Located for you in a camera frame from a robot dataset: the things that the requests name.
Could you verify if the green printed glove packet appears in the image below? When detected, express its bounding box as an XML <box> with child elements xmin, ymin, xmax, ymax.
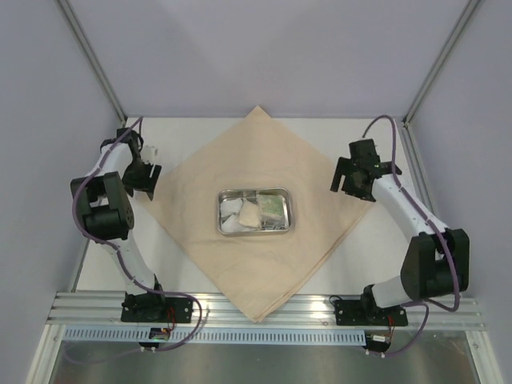
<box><xmin>256</xmin><ymin>194</ymin><xmax>285</xmax><ymax>221</ymax></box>

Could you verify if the beige cloth mat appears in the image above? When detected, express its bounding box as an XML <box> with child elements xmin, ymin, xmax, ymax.
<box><xmin>141</xmin><ymin>107</ymin><xmax>370</xmax><ymax>322</ymax></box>

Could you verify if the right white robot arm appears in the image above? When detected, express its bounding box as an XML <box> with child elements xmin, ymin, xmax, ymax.
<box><xmin>330</xmin><ymin>139</ymin><xmax>470</xmax><ymax>324</ymax></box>

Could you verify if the slotted grey cable duct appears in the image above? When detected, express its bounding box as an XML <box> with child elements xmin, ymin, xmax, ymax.
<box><xmin>62</xmin><ymin>326</ymin><xmax>366</xmax><ymax>346</ymax></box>

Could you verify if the left aluminium frame post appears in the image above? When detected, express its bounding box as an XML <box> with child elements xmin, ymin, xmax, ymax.
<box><xmin>55</xmin><ymin>0</ymin><xmax>127</xmax><ymax>125</ymax></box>

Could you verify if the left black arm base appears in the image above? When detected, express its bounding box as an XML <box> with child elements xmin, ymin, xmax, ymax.
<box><xmin>121</xmin><ymin>294</ymin><xmax>193</xmax><ymax>324</ymax></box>

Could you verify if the white gauze pad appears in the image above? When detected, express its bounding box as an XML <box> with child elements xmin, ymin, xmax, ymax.
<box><xmin>221</xmin><ymin>215</ymin><xmax>245</xmax><ymax>234</ymax></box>
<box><xmin>219</xmin><ymin>198</ymin><xmax>243</xmax><ymax>218</ymax></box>

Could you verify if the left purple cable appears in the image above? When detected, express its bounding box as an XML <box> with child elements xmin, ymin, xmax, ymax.
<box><xmin>70</xmin><ymin>116</ymin><xmax>210</xmax><ymax>353</ymax></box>

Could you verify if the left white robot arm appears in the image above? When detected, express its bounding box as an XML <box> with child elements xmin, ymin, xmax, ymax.
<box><xmin>70</xmin><ymin>128</ymin><xmax>168</xmax><ymax>321</ymax></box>

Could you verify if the stainless steel tray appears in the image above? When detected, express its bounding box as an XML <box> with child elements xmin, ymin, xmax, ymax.
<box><xmin>217</xmin><ymin>187</ymin><xmax>294</xmax><ymax>236</ymax></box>

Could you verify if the right aluminium frame post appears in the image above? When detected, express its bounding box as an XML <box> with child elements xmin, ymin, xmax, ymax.
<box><xmin>402</xmin><ymin>0</ymin><xmax>484</xmax><ymax>128</ymax></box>

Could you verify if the aluminium frame post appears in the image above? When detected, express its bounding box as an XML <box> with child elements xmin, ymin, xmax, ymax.
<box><xmin>402</xmin><ymin>0</ymin><xmax>484</xmax><ymax>128</ymax></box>
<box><xmin>55</xmin><ymin>0</ymin><xmax>127</xmax><ymax>125</ymax></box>

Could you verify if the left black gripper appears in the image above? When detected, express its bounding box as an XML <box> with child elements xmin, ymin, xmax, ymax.
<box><xmin>122</xmin><ymin>158</ymin><xmax>162</xmax><ymax>199</ymax></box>

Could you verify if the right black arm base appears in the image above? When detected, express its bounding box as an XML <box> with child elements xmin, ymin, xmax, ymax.
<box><xmin>330</xmin><ymin>296</ymin><xmax>409</xmax><ymax>327</ymax></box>

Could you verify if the aluminium front rail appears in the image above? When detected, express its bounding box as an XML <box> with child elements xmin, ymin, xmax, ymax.
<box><xmin>46</xmin><ymin>290</ymin><xmax>486</xmax><ymax>331</ymax></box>

